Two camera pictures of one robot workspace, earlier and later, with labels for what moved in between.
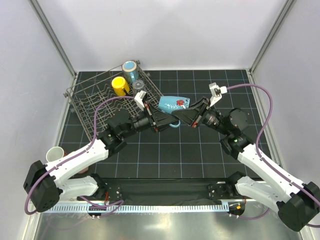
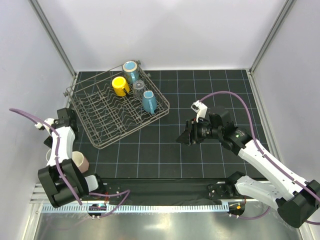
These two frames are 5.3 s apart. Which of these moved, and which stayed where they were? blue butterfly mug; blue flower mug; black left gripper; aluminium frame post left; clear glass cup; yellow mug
Moved: blue flower mug; black left gripper
Stayed: blue butterfly mug; yellow mug; clear glass cup; aluminium frame post left
